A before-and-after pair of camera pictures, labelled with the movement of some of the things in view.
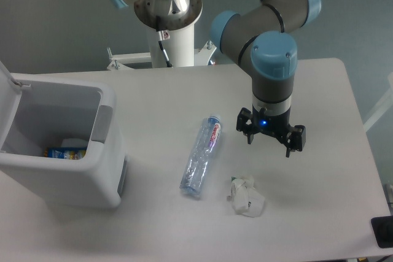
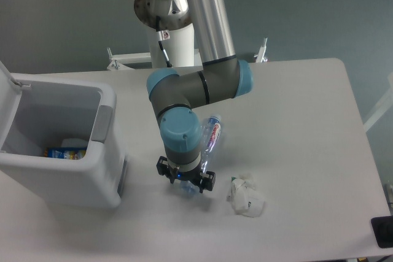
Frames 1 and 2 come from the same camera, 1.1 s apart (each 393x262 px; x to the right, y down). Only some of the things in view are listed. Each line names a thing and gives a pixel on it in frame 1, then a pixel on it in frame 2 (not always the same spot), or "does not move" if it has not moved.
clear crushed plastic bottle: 196,167 does not move
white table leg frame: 384,108 does not move
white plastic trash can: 38,113 does not move
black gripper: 276,125 to 206,180
